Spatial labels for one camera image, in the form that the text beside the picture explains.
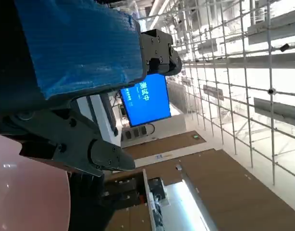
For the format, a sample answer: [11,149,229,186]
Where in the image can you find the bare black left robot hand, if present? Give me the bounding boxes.
[0,0,183,178]

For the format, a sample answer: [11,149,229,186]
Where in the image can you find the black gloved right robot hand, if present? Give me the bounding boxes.
[69,171,119,231]

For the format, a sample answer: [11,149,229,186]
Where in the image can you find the pink bowl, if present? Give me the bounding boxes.
[0,134,72,231]

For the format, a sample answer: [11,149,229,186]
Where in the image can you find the white cluttered workbench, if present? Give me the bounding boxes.
[142,168,210,231]

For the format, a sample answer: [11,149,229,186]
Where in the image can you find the blue display screen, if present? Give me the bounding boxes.
[120,73,172,128]

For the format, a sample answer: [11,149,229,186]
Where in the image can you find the metal pipe scaffold frame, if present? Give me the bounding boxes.
[137,0,295,186]

